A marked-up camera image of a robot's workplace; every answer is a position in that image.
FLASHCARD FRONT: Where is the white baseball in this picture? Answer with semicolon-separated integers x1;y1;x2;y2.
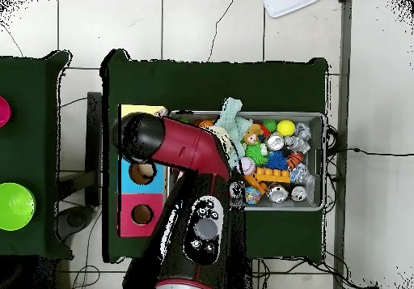
237;156;256;176

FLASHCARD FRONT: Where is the mint green cloth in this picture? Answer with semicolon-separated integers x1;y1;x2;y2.
214;96;254;170

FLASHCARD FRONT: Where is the white tray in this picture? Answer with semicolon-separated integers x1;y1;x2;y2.
263;0;321;19

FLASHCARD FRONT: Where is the grey rounded stand foot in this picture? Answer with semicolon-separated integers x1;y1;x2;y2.
56;204;95;242

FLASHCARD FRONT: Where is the shallow silver mesh bin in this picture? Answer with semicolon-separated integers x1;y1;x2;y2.
166;110;326;211

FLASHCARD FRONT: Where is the dark green tablecloth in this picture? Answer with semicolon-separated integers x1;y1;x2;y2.
0;50;73;259
101;49;329;266

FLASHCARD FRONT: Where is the green spiky toy with eyes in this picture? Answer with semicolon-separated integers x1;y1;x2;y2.
244;141;269;166

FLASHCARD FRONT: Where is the large green bowl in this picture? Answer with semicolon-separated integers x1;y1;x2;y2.
0;182;37;232

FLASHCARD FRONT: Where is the black power cable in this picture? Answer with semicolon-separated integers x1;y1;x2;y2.
326;147;414;158

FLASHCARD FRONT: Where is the orange plastic building brick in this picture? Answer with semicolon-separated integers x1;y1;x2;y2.
243;166;292;194

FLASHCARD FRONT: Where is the grey plastic robot toy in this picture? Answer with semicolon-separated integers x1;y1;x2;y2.
284;121;313;155

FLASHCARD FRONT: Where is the wooden box with three holes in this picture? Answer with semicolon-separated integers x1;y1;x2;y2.
116;104;169;238

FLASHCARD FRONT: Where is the grey metal post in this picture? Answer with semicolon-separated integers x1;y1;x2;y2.
332;0;353;289

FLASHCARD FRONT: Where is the black stand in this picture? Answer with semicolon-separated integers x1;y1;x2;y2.
57;91;104;207

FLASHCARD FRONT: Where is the pink bowl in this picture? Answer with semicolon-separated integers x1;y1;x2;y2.
0;96;12;129

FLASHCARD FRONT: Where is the yellow ball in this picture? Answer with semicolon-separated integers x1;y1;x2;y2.
277;119;297;138

